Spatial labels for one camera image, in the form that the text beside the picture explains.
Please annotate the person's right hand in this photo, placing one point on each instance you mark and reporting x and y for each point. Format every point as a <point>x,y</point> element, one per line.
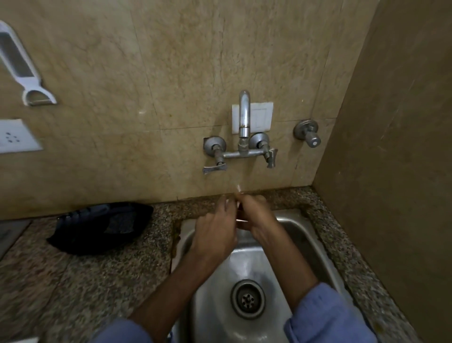
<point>259,219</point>

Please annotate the person's left hand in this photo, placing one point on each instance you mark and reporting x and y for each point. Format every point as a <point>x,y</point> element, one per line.
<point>215,236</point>

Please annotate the white rectangular plate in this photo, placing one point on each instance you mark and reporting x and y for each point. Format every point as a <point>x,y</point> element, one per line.
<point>24,340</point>

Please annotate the person's left forearm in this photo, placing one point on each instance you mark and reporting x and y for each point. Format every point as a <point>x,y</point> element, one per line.
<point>169,293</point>

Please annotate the person's right blue sleeve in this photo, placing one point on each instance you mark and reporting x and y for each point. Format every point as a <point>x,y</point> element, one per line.
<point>325,318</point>

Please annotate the person's blue sleeve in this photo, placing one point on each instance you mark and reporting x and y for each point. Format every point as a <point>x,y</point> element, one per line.
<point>325,318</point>
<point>120,334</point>

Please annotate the person's left blue sleeve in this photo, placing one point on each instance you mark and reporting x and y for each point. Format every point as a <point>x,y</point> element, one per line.
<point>120,334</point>

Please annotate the steel sink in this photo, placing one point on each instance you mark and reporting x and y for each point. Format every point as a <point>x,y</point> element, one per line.
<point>212,311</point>

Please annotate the dark scouring pad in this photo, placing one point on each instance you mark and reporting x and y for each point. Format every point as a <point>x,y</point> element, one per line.
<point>120,223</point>

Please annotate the black ribbed plastic tray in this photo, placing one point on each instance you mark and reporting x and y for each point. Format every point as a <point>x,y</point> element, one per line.
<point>77,236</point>

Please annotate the grey flat tray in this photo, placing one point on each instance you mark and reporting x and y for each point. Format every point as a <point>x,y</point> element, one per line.
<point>10,235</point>

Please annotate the white grater peeler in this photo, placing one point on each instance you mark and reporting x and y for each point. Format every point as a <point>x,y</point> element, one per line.
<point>30,84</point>

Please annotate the metal wall valve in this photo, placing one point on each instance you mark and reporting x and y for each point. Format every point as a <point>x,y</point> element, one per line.
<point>307,131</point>

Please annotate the white switch plate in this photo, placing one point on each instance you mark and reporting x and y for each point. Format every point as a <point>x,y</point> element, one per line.
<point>261,116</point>

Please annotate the metal wall faucet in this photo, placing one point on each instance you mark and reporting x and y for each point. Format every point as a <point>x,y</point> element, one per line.
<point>244,113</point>

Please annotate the white wall socket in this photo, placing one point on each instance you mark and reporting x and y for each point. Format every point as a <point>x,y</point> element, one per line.
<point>17,136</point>

